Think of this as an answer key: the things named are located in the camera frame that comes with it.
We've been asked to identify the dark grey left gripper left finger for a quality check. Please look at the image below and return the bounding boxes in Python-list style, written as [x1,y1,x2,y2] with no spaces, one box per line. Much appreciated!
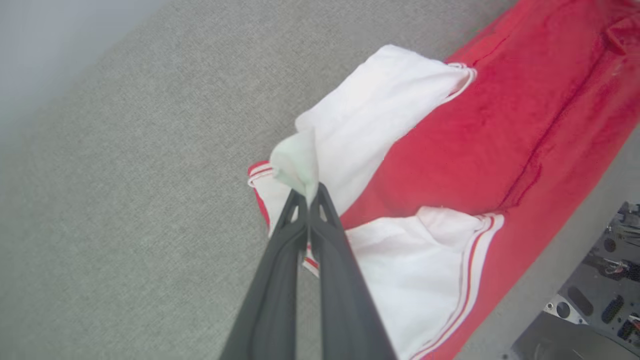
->
[219,189,310,360]

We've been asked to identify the red and white garment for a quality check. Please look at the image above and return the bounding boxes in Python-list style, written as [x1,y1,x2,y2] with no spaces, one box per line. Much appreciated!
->
[247,0,640,360]

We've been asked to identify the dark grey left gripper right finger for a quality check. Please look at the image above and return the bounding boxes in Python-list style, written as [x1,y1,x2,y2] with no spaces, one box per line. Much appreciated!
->
[309,182,398,360]

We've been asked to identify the grey robot base with cables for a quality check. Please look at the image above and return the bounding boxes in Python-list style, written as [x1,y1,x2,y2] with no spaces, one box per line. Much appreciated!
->
[510,200,640,360]

